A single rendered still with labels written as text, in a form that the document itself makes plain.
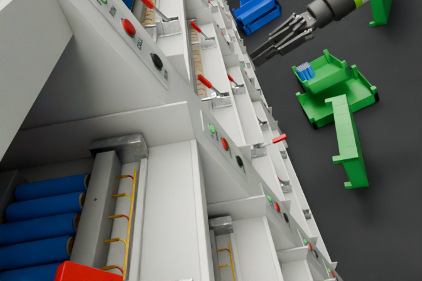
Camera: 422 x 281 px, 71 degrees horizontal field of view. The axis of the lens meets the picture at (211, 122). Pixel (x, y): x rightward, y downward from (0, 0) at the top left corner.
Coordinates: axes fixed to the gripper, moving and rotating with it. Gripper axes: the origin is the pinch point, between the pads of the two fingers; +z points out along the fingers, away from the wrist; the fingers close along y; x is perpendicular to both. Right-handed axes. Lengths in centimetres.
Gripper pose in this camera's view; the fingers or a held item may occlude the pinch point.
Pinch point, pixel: (262, 53)
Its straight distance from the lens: 90.5
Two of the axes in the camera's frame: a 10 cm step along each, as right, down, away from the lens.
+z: -7.8, 5.2, 3.4
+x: -6.1, -5.4, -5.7
